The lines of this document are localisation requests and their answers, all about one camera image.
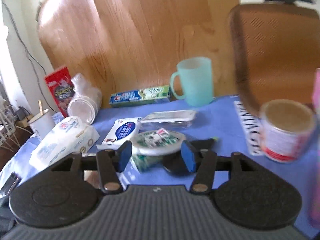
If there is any mint green plastic mug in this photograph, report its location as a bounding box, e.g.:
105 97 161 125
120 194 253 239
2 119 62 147
170 57 214 107

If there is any brown mesh chair back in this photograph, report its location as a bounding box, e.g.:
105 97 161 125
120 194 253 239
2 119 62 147
228 3 319 116

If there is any white cup with stick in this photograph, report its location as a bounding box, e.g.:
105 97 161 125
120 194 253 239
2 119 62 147
28 100 55 141

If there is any wood grain panel board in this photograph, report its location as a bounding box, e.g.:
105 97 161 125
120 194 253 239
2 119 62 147
37 0 239 108

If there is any blue tablecloth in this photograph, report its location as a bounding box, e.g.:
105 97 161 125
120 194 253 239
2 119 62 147
0 94 320 239

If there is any pink macaron biscuits tin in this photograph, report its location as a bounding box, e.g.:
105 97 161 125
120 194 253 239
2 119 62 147
308 68 319 229

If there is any red white tin can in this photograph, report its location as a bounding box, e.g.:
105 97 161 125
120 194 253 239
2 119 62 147
259 99 317 163

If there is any red snack box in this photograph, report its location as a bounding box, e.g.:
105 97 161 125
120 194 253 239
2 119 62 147
44 66 74 117

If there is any clear flat plastic package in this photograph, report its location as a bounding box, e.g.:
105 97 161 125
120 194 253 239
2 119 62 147
139 110 197 129

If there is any white blue wet wipes pack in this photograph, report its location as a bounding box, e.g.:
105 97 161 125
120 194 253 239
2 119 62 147
97 117 142 150

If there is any white tissue pack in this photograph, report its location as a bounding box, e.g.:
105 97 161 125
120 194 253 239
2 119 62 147
29 116 100 171

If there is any black white printed card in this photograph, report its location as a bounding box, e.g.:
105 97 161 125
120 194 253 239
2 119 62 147
233 101 264 156

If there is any stack of clear plastic cups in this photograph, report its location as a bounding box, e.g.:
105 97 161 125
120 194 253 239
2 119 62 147
67 73 103 125

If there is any green floral tissue pack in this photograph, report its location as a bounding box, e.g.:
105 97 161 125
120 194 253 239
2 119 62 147
130 128 186 172

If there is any toothpaste box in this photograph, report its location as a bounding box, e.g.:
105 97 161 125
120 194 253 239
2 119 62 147
109 86 172 108

